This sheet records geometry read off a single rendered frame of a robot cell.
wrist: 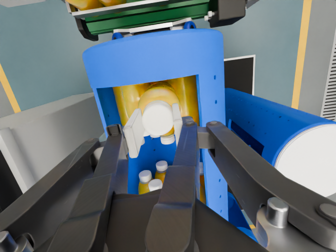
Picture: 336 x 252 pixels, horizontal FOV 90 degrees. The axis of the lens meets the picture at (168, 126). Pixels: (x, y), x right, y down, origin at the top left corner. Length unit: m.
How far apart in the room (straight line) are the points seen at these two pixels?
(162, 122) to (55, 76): 1.59
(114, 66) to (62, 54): 1.44
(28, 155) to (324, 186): 1.04
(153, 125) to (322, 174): 0.64
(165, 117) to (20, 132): 0.66
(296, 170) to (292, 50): 1.29
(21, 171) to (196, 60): 0.68
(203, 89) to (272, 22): 1.48
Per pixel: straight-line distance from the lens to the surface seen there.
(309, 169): 0.71
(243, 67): 1.46
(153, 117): 0.20
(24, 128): 0.82
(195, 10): 0.62
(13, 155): 0.76
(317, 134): 0.66
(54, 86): 1.77
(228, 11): 0.53
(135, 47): 0.26
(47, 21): 1.77
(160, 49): 0.26
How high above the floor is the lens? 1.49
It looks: 71 degrees down
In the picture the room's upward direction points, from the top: 177 degrees clockwise
